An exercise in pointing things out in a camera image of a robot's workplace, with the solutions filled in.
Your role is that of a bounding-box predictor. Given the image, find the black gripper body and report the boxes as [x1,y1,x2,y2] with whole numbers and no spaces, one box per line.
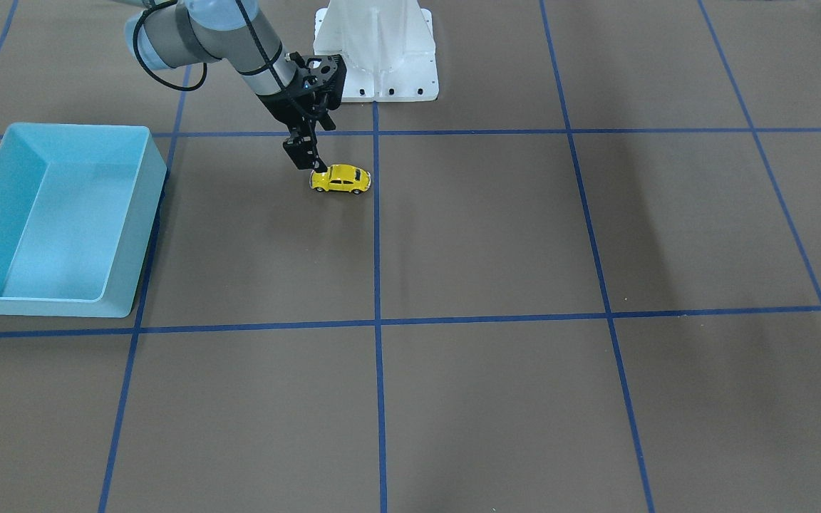
[257,71,319,134]

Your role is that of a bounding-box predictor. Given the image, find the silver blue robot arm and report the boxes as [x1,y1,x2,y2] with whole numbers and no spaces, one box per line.
[124,1,346,172]

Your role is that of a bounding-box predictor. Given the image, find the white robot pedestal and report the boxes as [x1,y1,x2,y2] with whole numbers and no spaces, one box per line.
[313,1,440,103]

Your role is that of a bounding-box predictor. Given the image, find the light blue plastic bin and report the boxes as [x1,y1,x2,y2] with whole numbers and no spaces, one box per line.
[0,123,167,318]

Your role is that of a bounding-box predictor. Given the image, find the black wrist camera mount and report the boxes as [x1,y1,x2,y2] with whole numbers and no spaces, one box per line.
[287,52,348,131]

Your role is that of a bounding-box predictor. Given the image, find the yellow beetle toy car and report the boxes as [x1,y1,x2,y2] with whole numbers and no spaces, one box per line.
[309,165,372,195]

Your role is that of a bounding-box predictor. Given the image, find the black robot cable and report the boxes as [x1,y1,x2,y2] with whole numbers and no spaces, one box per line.
[133,0,326,122]

